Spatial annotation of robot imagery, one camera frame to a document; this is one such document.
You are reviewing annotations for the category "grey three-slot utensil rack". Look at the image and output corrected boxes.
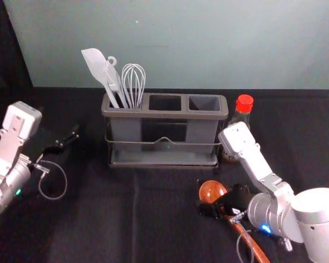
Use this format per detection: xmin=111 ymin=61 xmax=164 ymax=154
xmin=101 ymin=92 xmax=229 ymax=170

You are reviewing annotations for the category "thin grey gripper cable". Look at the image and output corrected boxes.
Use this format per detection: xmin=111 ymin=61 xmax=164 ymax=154
xmin=226 ymin=210 xmax=261 ymax=263
xmin=30 ymin=159 xmax=69 ymax=201

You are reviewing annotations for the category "black hanging cloth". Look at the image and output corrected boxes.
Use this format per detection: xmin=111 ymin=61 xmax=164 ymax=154
xmin=0 ymin=0 xmax=34 ymax=89

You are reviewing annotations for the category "brown wooden ladle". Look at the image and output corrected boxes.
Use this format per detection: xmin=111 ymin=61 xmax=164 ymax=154
xmin=198 ymin=179 xmax=271 ymax=263

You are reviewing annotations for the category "grey silicone spatula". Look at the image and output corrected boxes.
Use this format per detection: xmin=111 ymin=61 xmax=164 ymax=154
xmin=81 ymin=48 xmax=121 ymax=109

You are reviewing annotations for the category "thin grey left gripper cable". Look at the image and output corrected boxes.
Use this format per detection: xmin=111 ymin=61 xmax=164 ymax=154
xmin=30 ymin=159 xmax=69 ymax=201

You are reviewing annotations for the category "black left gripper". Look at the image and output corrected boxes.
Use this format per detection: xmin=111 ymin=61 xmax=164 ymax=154
xmin=24 ymin=124 xmax=81 ymax=163

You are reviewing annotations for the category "dark sauce bottle, red cap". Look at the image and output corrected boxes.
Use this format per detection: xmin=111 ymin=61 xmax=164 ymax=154
xmin=221 ymin=94 xmax=255 ymax=164

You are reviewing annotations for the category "grey utensil with ring end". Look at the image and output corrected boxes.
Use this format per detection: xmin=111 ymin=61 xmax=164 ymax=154
xmin=103 ymin=55 xmax=130 ymax=109

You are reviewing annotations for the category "steel wire whisk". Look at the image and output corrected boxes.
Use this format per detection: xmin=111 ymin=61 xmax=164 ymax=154
xmin=121 ymin=63 xmax=147 ymax=110

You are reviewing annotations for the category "thin grey right gripper cable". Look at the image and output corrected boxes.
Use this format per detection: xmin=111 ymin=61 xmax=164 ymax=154
xmin=226 ymin=210 xmax=261 ymax=263

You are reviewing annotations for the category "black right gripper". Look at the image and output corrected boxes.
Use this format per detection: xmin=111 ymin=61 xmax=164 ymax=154
xmin=198 ymin=182 xmax=253 ymax=219

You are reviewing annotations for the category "black table cloth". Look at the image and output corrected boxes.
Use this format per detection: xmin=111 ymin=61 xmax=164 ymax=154
xmin=0 ymin=86 xmax=329 ymax=263

